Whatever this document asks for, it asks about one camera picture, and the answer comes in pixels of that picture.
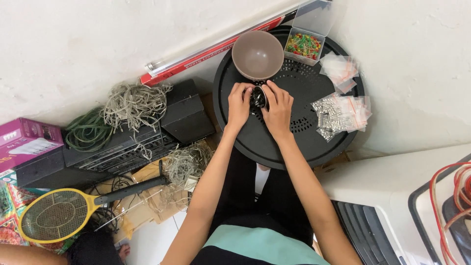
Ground white appliance with black panel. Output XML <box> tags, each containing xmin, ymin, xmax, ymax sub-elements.
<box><xmin>316</xmin><ymin>143</ymin><xmax>471</xmax><ymax>265</ymax></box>

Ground person's teal black shirt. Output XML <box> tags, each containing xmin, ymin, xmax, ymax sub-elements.
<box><xmin>191</xmin><ymin>214</ymin><xmax>332</xmax><ymax>265</ymax></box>

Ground clear plastic box with lid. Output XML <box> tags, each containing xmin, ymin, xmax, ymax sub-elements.
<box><xmin>283</xmin><ymin>0</ymin><xmax>336</xmax><ymax>67</ymax></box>

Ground pile of filled zip bags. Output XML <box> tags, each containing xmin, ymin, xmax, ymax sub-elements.
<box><xmin>311</xmin><ymin>92</ymin><xmax>373</xmax><ymax>143</ymax></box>

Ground big tangle of grey cables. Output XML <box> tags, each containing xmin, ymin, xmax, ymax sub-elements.
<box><xmin>102</xmin><ymin>81</ymin><xmax>174</xmax><ymax>134</ymax></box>

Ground person's right hand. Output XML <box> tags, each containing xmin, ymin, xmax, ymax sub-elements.
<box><xmin>259</xmin><ymin>80</ymin><xmax>295</xmax><ymax>140</ymax></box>

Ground yellow electric fly swatter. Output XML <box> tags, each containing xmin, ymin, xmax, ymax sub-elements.
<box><xmin>18</xmin><ymin>174</ymin><xmax>170</xmax><ymax>244</ymax></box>

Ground pile of empty zip bags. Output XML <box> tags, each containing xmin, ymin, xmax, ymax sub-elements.
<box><xmin>318</xmin><ymin>51</ymin><xmax>360</xmax><ymax>95</ymax></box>

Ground person's black trousers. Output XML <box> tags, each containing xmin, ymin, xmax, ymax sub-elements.
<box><xmin>208</xmin><ymin>146</ymin><xmax>316</xmax><ymax>248</ymax></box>

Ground round black perforated tray table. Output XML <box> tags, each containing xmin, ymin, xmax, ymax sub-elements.
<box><xmin>212</xmin><ymin>25</ymin><xmax>366</xmax><ymax>171</ymax></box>

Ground black stereo unit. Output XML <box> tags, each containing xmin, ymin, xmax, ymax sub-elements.
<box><xmin>62</xmin><ymin>122</ymin><xmax>182</xmax><ymax>176</ymax></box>

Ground thin metal rod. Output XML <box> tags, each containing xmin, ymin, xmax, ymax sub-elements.
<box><xmin>93</xmin><ymin>189</ymin><xmax>163</xmax><ymax>233</ymax></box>

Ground small tangle of grey cables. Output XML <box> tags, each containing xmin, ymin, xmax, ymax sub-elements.
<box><xmin>157</xmin><ymin>141</ymin><xmax>215</xmax><ymax>207</ymax></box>

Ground flat black box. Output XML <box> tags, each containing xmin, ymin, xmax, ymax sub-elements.
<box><xmin>15</xmin><ymin>146</ymin><xmax>112</xmax><ymax>189</ymax></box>

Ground brown plastic bowl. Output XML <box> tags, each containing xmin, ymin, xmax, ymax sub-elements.
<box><xmin>231</xmin><ymin>30</ymin><xmax>285</xmax><ymax>82</ymax></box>

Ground black cables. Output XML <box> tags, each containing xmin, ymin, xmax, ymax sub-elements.
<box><xmin>86</xmin><ymin>176</ymin><xmax>137</xmax><ymax>233</ymax></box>

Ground white tube lamp fitting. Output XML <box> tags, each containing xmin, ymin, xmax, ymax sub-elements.
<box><xmin>145</xmin><ymin>3</ymin><xmax>313</xmax><ymax>77</ymax></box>

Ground long red black carton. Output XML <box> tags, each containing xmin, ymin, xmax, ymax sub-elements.
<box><xmin>139</xmin><ymin>0</ymin><xmax>332</xmax><ymax>87</ymax></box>

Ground person's left hand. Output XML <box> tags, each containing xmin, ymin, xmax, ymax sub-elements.
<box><xmin>224</xmin><ymin>82</ymin><xmax>255</xmax><ymax>130</ymax></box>

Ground green cable coil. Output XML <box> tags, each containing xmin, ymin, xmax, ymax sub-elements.
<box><xmin>64</xmin><ymin>106</ymin><xmax>115</xmax><ymax>153</ymax></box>

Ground purple light bulb carton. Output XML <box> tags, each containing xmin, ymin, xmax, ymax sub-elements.
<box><xmin>0</xmin><ymin>117</ymin><xmax>65</xmax><ymax>174</ymax></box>

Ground colourful patterned cloth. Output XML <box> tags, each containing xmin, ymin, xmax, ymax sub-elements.
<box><xmin>0</xmin><ymin>169</ymin><xmax>82</xmax><ymax>255</ymax></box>

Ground red clear cable coil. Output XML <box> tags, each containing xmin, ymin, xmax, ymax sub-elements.
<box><xmin>429</xmin><ymin>161</ymin><xmax>471</xmax><ymax>265</ymax></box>

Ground brown cardboard sheets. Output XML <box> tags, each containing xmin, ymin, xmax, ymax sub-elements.
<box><xmin>110</xmin><ymin>158</ymin><xmax>197</xmax><ymax>244</ymax></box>

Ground black speaker box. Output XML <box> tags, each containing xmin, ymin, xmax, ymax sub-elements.
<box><xmin>160</xmin><ymin>78</ymin><xmax>216</xmax><ymax>144</ymax></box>

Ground small black round container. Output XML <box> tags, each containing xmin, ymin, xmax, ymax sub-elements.
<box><xmin>249</xmin><ymin>86</ymin><xmax>269</xmax><ymax>113</ymax></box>

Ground heap of coloured LEDs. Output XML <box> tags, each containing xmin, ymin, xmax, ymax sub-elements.
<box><xmin>286</xmin><ymin>33</ymin><xmax>322</xmax><ymax>60</ymax></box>

